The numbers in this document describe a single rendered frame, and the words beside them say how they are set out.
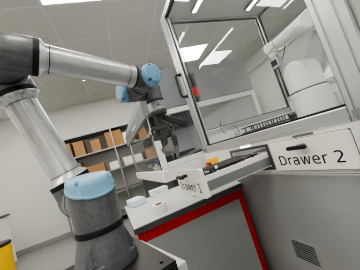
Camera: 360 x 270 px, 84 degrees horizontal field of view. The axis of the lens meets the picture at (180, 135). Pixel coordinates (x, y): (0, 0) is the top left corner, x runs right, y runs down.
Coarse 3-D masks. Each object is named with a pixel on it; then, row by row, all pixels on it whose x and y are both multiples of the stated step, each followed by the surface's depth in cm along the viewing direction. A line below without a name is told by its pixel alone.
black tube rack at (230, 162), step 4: (236, 156) 101; (240, 156) 96; (244, 156) 91; (248, 156) 87; (252, 156) 89; (224, 160) 101; (228, 160) 96; (232, 160) 91; (236, 160) 87; (240, 160) 86; (212, 164) 100; (216, 164) 94; (220, 164) 90; (224, 164) 86; (228, 164) 83; (232, 164) 99; (220, 168) 82; (204, 172) 96; (208, 172) 97; (212, 172) 94
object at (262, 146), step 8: (328, 128) 60; (336, 128) 58; (344, 128) 57; (352, 128) 55; (288, 136) 74; (304, 136) 68; (352, 136) 55; (248, 144) 96; (256, 144) 91; (264, 144) 86; (216, 152) 125; (224, 152) 116; (232, 152) 109; (240, 152) 112; (248, 152) 114; (256, 152) 115; (272, 160) 84; (272, 168) 86
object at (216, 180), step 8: (264, 152) 90; (248, 160) 82; (256, 160) 84; (264, 160) 85; (224, 168) 79; (232, 168) 79; (240, 168) 80; (248, 168) 81; (256, 168) 83; (264, 168) 84; (208, 176) 75; (216, 176) 77; (224, 176) 77; (232, 176) 78; (240, 176) 80; (208, 184) 75; (216, 184) 76; (224, 184) 77
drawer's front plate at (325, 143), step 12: (336, 132) 57; (348, 132) 55; (276, 144) 78; (288, 144) 73; (312, 144) 65; (324, 144) 61; (336, 144) 58; (348, 144) 55; (276, 156) 79; (288, 156) 74; (300, 156) 70; (324, 156) 62; (336, 156) 59; (348, 156) 56; (288, 168) 76; (300, 168) 71; (312, 168) 67; (324, 168) 63; (336, 168) 60; (348, 168) 57
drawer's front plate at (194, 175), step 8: (200, 168) 74; (176, 176) 99; (192, 176) 79; (200, 176) 72; (184, 184) 91; (192, 184) 82; (200, 184) 74; (184, 192) 94; (192, 192) 84; (208, 192) 72
